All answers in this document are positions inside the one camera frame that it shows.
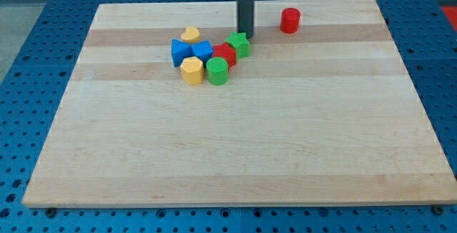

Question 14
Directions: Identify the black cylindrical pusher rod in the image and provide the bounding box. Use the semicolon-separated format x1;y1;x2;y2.
236;0;255;39

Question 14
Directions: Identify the yellow heart block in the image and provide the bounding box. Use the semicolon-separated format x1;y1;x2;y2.
181;26;201;44

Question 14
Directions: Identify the light wooden board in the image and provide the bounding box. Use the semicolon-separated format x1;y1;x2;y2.
22;0;456;208

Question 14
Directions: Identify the red star block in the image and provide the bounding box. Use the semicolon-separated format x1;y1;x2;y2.
212;43;237;69

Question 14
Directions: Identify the yellow hexagon block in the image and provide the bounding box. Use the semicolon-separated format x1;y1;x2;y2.
180;56;204;85

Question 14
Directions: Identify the green star block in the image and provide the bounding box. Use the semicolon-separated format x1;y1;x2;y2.
225;31;250;59

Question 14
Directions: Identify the red cylinder block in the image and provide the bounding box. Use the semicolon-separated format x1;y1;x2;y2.
280;7;301;34

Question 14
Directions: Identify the blue cube block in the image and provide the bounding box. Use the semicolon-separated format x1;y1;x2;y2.
191;40;214;64

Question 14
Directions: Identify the blue triangle block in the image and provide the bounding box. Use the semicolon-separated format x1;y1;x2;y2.
171;39;194;67

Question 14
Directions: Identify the green cylinder block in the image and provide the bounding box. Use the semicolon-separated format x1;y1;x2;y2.
206;57;229;86

